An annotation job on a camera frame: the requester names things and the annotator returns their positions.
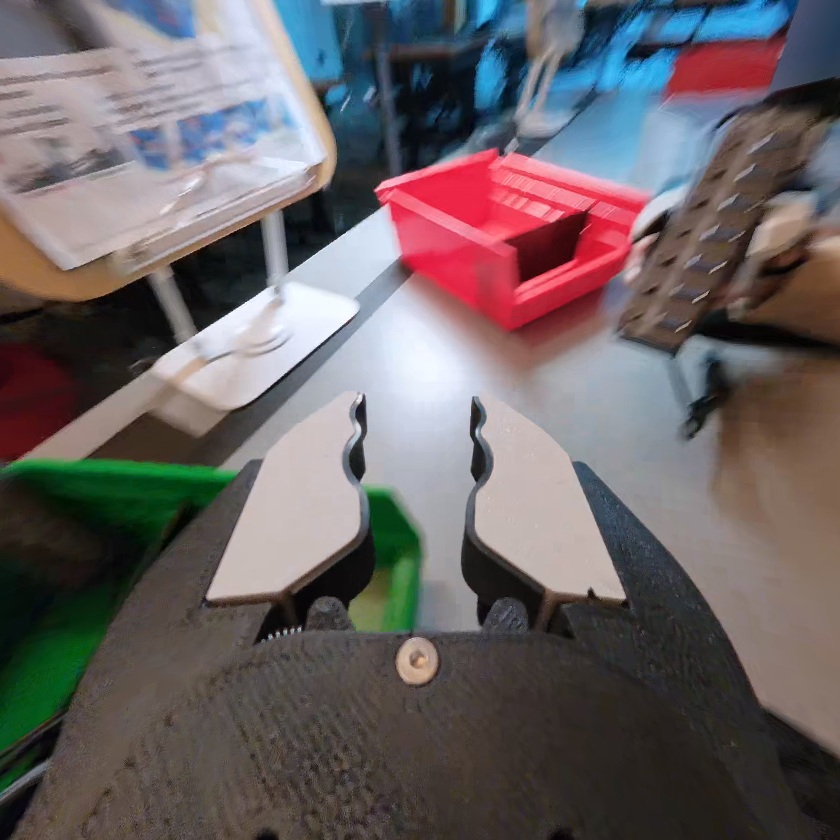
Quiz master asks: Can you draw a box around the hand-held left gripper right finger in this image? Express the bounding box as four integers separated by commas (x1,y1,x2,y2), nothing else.
461,395,627,631

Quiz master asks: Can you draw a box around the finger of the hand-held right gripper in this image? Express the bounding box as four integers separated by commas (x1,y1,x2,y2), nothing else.
728,193,818,316
623,190,686,284

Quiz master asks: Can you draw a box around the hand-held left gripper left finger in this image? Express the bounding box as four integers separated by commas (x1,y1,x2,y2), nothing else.
205,392,376,624

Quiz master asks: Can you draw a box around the green plastic bin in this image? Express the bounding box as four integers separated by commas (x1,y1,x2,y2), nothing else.
0,457,424,788

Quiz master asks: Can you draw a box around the red plastic bin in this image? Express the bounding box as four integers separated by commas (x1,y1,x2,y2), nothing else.
374,149,652,331

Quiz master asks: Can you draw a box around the red storage crate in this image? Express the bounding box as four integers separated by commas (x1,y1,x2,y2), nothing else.
664,36,787,96

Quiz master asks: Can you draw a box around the black metal pole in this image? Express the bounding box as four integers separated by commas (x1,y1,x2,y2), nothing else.
371,0,403,175

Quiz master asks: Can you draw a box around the instruction sheet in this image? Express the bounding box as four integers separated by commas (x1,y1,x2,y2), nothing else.
0,0,326,270

